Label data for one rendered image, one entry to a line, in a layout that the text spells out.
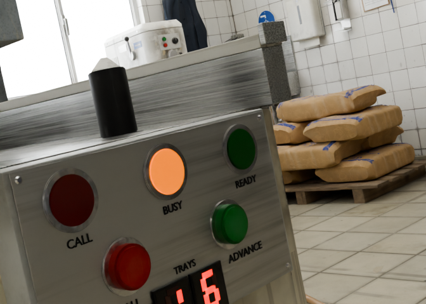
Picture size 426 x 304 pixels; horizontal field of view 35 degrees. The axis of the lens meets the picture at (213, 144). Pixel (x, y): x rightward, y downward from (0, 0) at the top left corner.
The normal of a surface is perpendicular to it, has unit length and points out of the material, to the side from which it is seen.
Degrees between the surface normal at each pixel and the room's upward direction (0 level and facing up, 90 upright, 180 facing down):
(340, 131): 103
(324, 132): 115
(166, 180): 90
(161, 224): 90
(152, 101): 90
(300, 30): 90
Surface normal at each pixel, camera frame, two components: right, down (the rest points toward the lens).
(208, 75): -0.68, 0.19
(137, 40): -0.81, 0.21
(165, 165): 0.71, -0.09
